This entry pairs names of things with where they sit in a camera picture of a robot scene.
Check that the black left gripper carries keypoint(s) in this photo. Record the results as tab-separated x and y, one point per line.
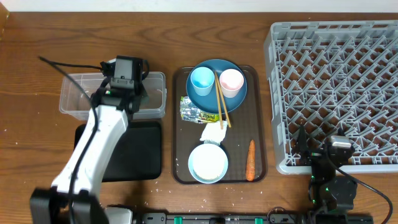
145	95

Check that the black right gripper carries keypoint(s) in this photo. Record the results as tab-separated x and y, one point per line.
302	146

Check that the silver yellow snack wrapper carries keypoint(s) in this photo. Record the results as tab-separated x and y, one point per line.
189	112

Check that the white napkin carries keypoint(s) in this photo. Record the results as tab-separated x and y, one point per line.
214	133

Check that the light blue rice bowl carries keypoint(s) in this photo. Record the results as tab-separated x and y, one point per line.
208	163

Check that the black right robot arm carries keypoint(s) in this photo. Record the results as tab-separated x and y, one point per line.
332	195

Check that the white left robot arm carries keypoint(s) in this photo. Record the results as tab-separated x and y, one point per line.
78	185

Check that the clear plastic waste bin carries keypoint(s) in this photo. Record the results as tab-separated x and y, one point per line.
73	102

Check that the grey dishwasher rack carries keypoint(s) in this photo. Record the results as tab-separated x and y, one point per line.
326	76

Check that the black waste tray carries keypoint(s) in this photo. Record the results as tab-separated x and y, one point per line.
137	154

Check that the brown serving tray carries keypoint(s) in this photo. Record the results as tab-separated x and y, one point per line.
246	123

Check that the orange carrot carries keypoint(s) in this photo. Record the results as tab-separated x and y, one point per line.
250	162

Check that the light blue cup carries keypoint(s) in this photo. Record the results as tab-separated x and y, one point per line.
202	79

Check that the dark blue plate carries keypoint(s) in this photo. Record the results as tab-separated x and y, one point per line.
208	103

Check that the wooden chopstick right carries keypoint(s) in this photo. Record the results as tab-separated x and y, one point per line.
224	105

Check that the pink cup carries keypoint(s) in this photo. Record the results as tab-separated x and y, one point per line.
231	81

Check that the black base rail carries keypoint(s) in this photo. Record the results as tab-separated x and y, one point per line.
276	216

